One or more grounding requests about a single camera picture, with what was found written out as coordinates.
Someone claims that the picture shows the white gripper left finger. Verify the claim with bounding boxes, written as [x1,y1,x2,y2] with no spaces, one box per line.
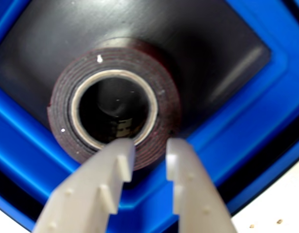
[34,138,137,233]

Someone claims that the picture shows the blue plastic box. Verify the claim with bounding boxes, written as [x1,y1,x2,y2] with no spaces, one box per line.
[0,0,299,233]

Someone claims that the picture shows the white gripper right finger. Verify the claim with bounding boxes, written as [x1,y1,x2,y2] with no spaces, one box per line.
[165,138,239,233]

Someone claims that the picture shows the red tape roll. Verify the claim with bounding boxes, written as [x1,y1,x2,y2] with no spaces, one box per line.
[46,40,183,171]

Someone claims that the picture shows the black square liner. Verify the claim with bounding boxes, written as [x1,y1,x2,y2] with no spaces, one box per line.
[0,0,273,146]

